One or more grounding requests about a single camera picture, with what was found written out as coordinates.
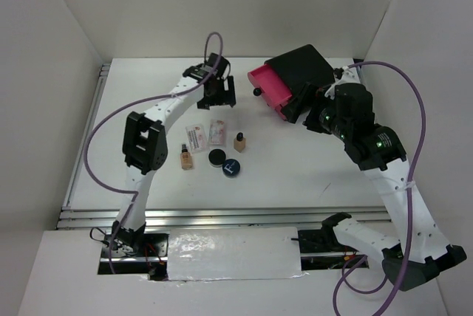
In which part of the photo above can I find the black drawer organizer case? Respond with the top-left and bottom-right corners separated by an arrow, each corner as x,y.
265,44 -> 334,96

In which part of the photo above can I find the BB foundation pump bottle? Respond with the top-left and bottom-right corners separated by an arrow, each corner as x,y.
180,143 -> 194,171

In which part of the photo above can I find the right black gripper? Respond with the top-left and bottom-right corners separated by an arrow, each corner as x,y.
280,80 -> 350,140

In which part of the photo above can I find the blue lid F powder jar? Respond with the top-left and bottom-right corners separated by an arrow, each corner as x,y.
222,159 -> 241,178

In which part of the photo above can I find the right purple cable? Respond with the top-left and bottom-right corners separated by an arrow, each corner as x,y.
333,60 -> 429,316

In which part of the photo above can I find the floral clear makeup box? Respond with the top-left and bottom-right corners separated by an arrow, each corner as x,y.
208,120 -> 225,145

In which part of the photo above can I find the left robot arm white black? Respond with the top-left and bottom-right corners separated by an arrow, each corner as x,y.
112,61 -> 236,256

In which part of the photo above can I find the aluminium left rail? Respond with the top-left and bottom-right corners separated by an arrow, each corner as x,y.
61,63 -> 111,210

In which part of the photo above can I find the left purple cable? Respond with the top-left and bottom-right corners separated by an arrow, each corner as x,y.
84,32 -> 225,275

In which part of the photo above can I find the black lid powder jar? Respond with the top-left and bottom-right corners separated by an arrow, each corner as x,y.
208,148 -> 227,168

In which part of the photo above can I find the pink top drawer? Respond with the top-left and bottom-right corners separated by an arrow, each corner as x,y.
248,64 -> 292,111

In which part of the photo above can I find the square foundation bottle black cap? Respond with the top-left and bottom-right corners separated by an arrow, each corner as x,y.
234,132 -> 246,153

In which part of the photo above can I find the aluminium rail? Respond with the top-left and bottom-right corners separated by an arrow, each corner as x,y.
61,63 -> 111,210
56,206 -> 390,230

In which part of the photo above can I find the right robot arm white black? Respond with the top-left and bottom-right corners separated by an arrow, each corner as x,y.
299,83 -> 466,292

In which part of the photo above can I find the purple cable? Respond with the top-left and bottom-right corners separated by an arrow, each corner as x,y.
84,32 -> 225,275
333,60 -> 429,316

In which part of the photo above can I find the aluminium front rail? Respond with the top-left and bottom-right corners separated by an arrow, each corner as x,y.
56,206 -> 390,230

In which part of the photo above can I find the white foil-taped board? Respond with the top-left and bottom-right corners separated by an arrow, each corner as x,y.
167,227 -> 303,281

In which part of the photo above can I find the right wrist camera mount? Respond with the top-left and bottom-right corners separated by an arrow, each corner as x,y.
324,66 -> 360,99

